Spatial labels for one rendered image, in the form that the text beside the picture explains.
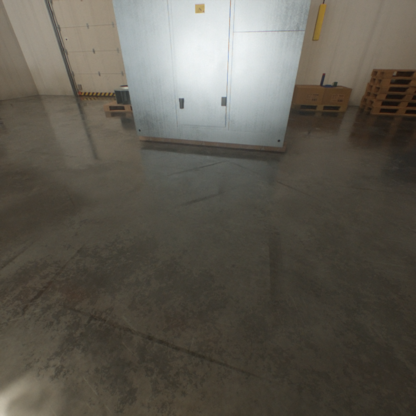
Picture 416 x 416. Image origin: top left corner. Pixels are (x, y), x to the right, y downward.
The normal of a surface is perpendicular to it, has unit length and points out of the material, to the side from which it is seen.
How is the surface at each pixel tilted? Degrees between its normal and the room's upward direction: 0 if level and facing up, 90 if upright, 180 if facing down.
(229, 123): 90
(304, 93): 90
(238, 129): 90
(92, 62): 90
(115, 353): 0
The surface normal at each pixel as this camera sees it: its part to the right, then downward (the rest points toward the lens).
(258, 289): 0.00, -0.82
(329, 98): -0.16, 0.57
